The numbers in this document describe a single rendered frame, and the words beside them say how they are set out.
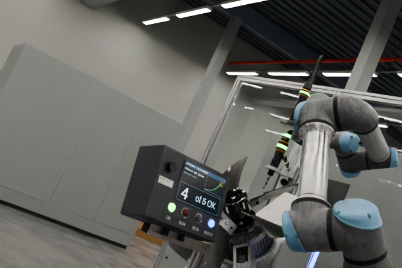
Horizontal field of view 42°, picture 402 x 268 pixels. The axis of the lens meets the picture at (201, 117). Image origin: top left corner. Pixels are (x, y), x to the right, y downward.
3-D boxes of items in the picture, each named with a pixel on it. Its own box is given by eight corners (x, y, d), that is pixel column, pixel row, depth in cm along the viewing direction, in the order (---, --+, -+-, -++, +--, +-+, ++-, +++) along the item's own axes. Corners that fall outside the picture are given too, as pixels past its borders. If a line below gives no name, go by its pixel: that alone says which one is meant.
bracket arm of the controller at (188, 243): (201, 251, 156) (205, 242, 156) (207, 255, 153) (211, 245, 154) (140, 230, 141) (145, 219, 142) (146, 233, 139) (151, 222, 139)
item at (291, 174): (280, 177, 285) (286, 163, 286) (292, 182, 283) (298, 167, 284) (279, 174, 275) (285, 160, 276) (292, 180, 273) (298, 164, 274)
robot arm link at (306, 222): (330, 237, 137) (337, 87, 171) (275, 240, 144) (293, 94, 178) (341, 259, 145) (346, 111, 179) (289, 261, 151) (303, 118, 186)
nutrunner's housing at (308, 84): (265, 174, 221) (307, 76, 227) (274, 177, 220) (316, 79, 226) (264, 173, 217) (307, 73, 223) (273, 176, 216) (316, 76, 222)
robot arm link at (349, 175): (369, 177, 201) (364, 155, 196) (340, 180, 206) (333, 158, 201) (371, 165, 207) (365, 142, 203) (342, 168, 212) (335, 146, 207)
